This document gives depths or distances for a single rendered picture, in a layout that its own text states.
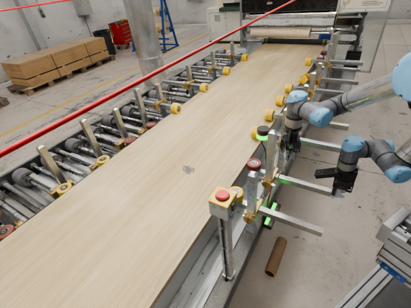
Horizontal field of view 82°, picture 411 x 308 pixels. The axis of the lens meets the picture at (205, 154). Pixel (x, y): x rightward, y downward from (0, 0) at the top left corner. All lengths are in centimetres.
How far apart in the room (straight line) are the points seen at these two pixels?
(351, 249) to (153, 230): 160
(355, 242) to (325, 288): 49
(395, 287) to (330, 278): 37
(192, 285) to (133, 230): 39
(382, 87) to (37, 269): 144
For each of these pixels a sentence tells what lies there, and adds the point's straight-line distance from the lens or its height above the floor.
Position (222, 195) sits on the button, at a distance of 75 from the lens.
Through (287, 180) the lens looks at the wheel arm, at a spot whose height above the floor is 86.
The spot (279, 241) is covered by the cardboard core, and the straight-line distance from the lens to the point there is 205.
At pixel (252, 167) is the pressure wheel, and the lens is 135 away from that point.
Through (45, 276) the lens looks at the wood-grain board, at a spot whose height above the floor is 90.
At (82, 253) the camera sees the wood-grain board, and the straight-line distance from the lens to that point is 120.
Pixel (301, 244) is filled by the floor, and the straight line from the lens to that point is 216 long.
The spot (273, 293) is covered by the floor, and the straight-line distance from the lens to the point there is 195.
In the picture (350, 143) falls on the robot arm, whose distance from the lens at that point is 114.
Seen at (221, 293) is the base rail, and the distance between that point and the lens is 117.
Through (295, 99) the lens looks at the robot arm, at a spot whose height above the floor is 135.
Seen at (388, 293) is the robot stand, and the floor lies 21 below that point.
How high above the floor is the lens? 179
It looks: 37 degrees down
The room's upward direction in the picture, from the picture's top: 7 degrees counter-clockwise
